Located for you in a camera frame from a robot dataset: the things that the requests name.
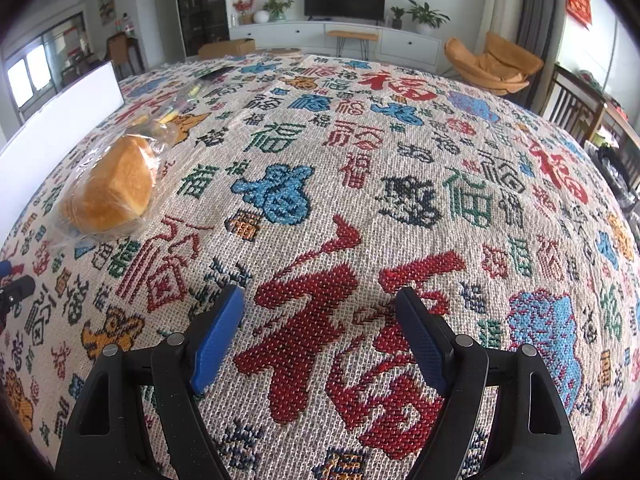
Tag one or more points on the red wall hanging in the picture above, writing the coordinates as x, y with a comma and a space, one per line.
579, 4

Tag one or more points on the red flowers in vase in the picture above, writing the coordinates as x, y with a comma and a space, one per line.
244, 7

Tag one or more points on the window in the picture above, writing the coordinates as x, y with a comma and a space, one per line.
27, 75

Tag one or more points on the cardboard box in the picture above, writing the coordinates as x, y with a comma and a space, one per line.
227, 49

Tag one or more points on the white board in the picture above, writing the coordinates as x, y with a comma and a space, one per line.
55, 135

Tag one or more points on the framed wall picture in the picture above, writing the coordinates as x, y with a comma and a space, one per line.
107, 6

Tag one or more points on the bagged bread loaf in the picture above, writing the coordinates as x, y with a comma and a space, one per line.
112, 190

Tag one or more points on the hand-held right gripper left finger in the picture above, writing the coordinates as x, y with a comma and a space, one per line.
220, 335

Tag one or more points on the grey curtain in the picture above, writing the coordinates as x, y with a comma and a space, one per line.
542, 10

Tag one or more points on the long clear snack packet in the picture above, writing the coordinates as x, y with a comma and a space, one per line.
191, 92

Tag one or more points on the white television cabinet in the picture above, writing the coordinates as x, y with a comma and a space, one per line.
305, 35

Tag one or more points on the wooden bench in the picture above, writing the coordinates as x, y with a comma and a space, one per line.
352, 36

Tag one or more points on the dark glass cabinet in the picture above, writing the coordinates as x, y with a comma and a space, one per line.
200, 5

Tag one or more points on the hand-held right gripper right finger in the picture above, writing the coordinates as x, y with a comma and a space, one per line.
425, 340

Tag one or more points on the orange lounge chair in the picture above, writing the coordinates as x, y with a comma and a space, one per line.
492, 62

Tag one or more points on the dark wooden chair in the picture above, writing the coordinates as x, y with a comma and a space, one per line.
575, 105

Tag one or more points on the green potted plant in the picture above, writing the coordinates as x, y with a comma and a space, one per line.
278, 7

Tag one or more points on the large leafy potted plant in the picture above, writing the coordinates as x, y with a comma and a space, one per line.
426, 16

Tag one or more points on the covered standing air conditioner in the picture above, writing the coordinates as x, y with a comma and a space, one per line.
500, 5

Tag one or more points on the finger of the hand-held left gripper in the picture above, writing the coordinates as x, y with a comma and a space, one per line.
5, 267
17, 289

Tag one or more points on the white ball lamp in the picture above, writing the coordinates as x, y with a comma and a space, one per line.
261, 17

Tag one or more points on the brown wooden chair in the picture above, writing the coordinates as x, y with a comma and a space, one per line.
124, 55

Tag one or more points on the small potted plant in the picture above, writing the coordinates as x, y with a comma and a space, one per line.
397, 17

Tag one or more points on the printed woven blanket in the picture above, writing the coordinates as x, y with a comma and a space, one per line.
350, 185

